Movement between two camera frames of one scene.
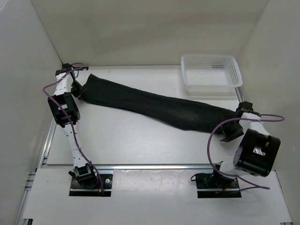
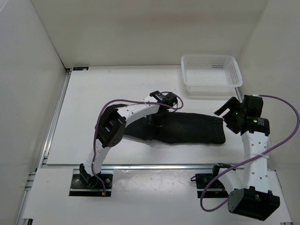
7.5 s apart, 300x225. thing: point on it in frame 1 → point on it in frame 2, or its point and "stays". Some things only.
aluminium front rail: [153, 166] stays
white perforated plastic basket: [210, 74] stays
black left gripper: [78, 94] → [160, 123]
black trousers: [198, 115] → [180, 127]
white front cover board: [153, 197] stays
